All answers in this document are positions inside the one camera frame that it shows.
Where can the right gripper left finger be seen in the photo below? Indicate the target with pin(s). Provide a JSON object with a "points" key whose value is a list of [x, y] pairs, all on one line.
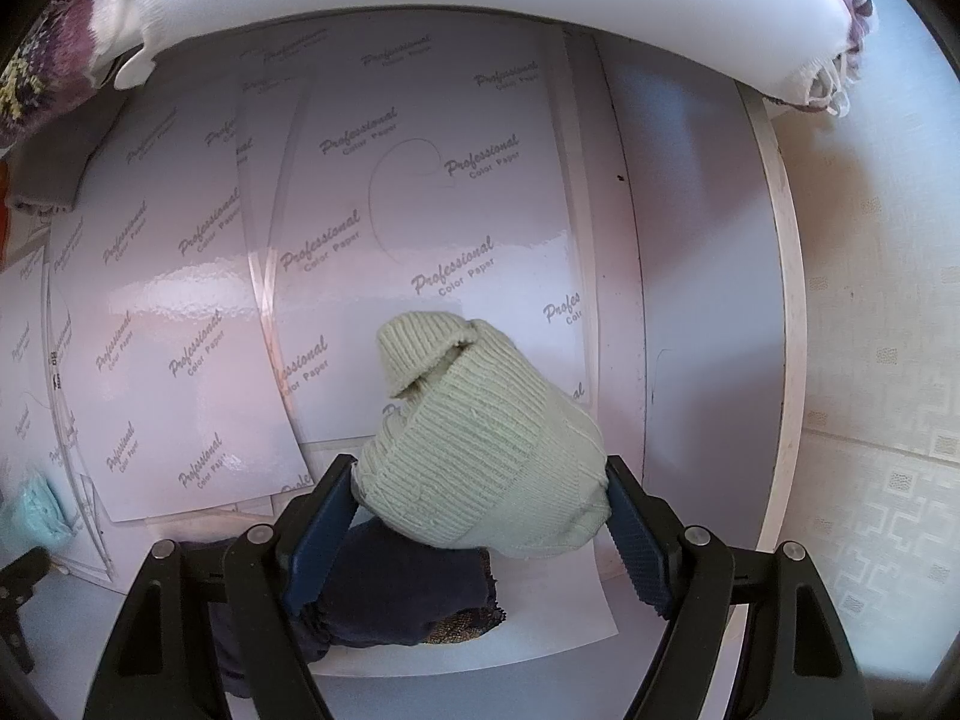
{"points": [[312, 529]]}

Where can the navy blue sock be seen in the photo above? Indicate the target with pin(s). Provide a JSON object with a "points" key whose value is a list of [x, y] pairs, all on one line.
{"points": [[385, 589]]}

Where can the white Professional paper sheet left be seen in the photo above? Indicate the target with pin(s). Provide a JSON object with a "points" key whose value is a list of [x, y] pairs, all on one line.
{"points": [[167, 380]]}

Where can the small mauve grey cloth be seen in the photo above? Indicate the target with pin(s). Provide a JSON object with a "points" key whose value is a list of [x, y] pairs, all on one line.
{"points": [[47, 170]]}

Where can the cream knitted sock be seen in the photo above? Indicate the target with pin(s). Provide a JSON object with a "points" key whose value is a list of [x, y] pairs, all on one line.
{"points": [[482, 451]]}

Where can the light teal cloth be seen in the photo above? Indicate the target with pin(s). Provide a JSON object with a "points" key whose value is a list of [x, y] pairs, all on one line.
{"points": [[32, 517]]}

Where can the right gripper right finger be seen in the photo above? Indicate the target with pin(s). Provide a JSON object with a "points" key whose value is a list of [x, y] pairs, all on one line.
{"points": [[646, 532]]}

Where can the white professional paper sheet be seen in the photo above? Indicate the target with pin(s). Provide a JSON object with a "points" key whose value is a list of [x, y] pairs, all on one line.
{"points": [[167, 380], [407, 160]]}

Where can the white Professional paper sheet right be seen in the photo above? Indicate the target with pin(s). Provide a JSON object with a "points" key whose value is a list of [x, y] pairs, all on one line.
{"points": [[407, 160]]}

